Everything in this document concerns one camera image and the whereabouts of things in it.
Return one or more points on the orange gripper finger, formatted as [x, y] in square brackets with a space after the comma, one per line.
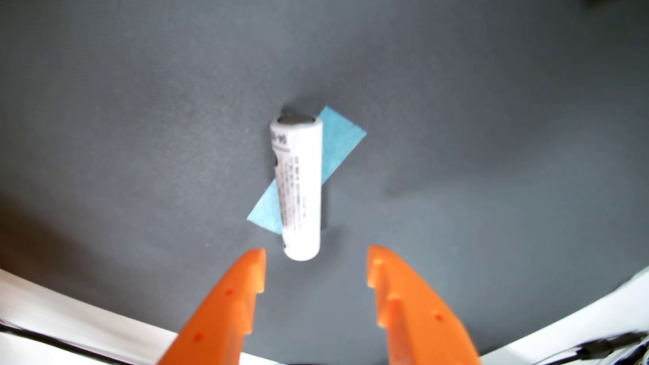
[223, 314]
[421, 324]

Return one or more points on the white cylindrical battery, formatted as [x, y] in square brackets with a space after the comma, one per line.
[299, 192]

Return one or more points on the light blue tape piece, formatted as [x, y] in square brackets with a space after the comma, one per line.
[339, 142]

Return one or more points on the dark grey mat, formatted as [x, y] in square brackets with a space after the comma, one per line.
[101, 152]

